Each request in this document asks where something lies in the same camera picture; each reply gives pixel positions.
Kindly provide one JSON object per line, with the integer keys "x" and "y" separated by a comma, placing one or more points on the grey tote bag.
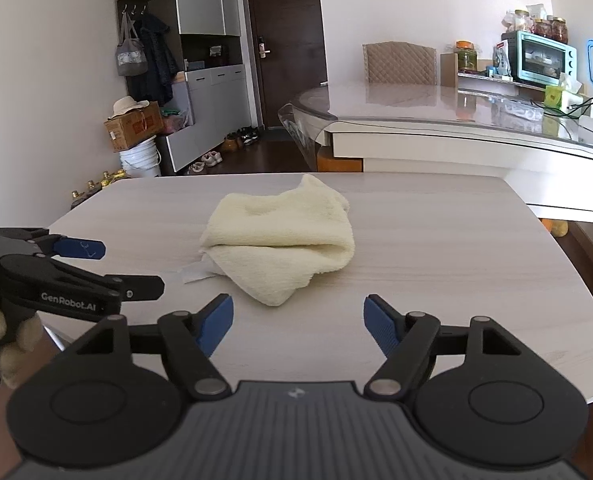
{"x": 131, "y": 57}

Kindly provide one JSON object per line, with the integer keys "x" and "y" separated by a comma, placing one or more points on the clear glass jar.
{"x": 520, "y": 21}

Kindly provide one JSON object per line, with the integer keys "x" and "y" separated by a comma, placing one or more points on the silver door lock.
{"x": 264, "y": 47}

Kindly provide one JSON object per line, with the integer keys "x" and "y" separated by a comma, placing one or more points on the blue white snack packet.
{"x": 501, "y": 60}

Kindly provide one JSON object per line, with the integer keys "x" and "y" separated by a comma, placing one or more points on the teal toaster oven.
{"x": 538, "y": 57}

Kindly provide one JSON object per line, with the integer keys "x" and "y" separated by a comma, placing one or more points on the dark wooden door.
{"x": 286, "y": 20}

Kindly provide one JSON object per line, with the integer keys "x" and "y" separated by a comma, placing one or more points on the cream sun hat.
{"x": 129, "y": 106}

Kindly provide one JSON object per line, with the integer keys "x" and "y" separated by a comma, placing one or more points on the beige quilted chair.
{"x": 399, "y": 62}

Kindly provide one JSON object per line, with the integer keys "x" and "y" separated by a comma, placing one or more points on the white glass-topped dining table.
{"x": 426, "y": 142}

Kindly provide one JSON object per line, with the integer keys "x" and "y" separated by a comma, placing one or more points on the brown shoes pair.
{"x": 232, "y": 141}

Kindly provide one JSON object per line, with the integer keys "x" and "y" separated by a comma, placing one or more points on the small brown cardboard panel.
{"x": 449, "y": 69}

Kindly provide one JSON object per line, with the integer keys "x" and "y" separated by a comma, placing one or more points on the printed cardboard box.
{"x": 134, "y": 130}

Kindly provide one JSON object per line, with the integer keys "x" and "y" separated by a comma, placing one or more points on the red-filled glass jar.
{"x": 559, "y": 30}
{"x": 542, "y": 28}

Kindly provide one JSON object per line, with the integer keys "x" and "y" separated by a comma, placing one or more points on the clear plastic container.
{"x": 520, "y": 108}

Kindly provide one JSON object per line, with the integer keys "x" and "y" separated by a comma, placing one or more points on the black white sneakers pair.
{"x": 250, "y": 136}

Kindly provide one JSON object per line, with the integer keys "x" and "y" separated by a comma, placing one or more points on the orange-lidded glass jar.
{"x": 466, "y": 59}

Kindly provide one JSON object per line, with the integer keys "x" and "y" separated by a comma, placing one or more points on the cream terry towel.
{"x": 276, "y": 230}

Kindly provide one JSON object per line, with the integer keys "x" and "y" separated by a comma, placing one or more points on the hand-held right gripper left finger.
{"x": 217, "y": 321}

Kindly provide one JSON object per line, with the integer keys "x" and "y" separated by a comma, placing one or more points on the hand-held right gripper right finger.
{"x": 379, "y": 322}

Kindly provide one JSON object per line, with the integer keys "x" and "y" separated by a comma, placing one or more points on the white plastic bucket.
{"x": 141, "y": 160}

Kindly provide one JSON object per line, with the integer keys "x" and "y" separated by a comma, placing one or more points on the grey hallway cabinet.
{"x": 201, "y": 5}

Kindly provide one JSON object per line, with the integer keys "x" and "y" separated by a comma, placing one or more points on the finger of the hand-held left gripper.
{"x": 141, "y": 286}
{"x": 79, "y": 249}

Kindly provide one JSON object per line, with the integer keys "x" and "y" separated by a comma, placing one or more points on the gold-capped bottle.
{"x": 93, "y": 186}
{"x": 75, "y": 196}
{"x": 110, "y": 177}

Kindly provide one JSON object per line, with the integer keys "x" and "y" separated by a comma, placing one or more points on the green tissue box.
{"x": 558, "y": 95}

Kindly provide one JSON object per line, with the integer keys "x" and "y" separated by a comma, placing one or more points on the dark hanging jacket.
{"x": 156, "y": 60}

